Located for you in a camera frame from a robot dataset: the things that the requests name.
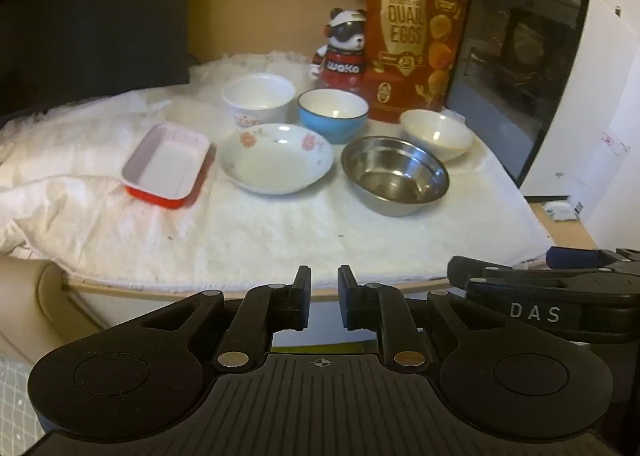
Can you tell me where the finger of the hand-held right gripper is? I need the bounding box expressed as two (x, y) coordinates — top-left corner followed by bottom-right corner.
(446, 255), (640, 344)
(546, 246), (640, 269)

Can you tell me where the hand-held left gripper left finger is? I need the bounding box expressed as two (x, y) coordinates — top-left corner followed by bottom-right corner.
(127, 265), (312, 372)

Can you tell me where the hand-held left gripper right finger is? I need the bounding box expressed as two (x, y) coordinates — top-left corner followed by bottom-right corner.
(337, 265), (506, 369)

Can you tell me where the stainless steel bowl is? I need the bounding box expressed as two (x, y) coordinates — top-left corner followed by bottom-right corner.
(341, 136), (450, 217)

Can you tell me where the blue bowl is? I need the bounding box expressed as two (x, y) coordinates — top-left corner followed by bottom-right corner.
(297, 88), (370, 145)

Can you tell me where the plain white bowl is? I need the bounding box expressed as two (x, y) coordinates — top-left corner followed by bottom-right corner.
(399, 109), (475, 163)

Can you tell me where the red rectangular tray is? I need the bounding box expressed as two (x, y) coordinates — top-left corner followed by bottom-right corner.
(121, 122), (212, 211)

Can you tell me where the white tissue packet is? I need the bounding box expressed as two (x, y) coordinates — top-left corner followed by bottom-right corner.
(542, 201), (586, 223)

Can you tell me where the white textured cloth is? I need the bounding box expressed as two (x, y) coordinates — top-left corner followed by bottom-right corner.
(0, 50), (556, 287)

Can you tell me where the floral white plate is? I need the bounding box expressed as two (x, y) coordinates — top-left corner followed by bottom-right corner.
(216, 123), (335, 195)

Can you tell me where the white appliance dark glass door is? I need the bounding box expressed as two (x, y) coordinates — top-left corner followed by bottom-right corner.
(445, 0), (640, 199)

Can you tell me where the tall floral white bowl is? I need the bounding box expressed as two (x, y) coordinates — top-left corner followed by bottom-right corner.
(221, 73), (297, 129)

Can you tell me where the panda figurine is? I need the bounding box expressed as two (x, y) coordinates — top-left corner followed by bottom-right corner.
(309, 7), (368, 92)

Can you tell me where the beige chair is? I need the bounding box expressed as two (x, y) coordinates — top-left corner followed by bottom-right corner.
(0, 256), (116, 352)

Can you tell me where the red snack bag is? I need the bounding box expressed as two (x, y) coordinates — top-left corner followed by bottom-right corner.
(364, 0), (469, 124)

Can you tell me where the black monitor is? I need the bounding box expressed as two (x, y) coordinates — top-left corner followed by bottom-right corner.
(0, 0), (193, 117)

